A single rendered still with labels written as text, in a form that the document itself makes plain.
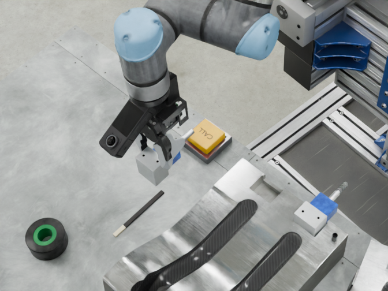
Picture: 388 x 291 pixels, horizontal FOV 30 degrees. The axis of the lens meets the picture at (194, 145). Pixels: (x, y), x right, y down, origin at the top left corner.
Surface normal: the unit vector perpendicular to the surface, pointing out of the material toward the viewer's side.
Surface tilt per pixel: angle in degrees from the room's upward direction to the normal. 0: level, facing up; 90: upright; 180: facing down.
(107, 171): 0
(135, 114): 29
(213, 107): 0
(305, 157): 0
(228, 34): 63
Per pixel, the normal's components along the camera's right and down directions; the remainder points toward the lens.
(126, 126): -0.40, -0.20
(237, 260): -0.10, -0.54
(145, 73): 0.18, 0.80
